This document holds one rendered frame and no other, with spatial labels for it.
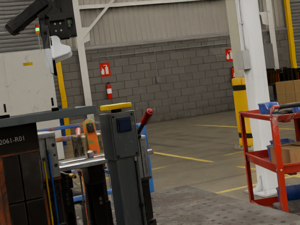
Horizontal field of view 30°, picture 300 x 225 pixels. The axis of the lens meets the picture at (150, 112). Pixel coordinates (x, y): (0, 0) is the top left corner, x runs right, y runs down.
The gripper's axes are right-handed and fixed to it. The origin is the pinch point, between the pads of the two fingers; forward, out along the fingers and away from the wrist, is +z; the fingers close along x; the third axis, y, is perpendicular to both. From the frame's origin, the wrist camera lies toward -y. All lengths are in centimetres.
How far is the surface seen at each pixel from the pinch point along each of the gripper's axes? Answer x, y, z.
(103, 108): 3.0, 11.1, 9.2
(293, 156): 202, 128, 62
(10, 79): 815, -114, -31
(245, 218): 51, 55, 55
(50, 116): -9.2, -1.0, 9.0
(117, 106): 0.6, 14.2, 9.1
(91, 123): 51, 8, 15
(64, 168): 23.7, -1.4, 24.9
